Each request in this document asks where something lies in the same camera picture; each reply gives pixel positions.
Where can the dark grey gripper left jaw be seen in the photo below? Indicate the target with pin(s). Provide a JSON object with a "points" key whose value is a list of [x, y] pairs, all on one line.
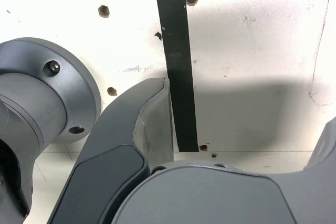
{"points": [[105, 155]]}

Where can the black tape strip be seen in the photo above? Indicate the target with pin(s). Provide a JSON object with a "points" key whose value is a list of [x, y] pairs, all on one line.
{"points": [[178, 64]]}

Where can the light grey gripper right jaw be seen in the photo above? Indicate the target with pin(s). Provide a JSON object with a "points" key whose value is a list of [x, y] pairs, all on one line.
{"points": [[210, 197]]}

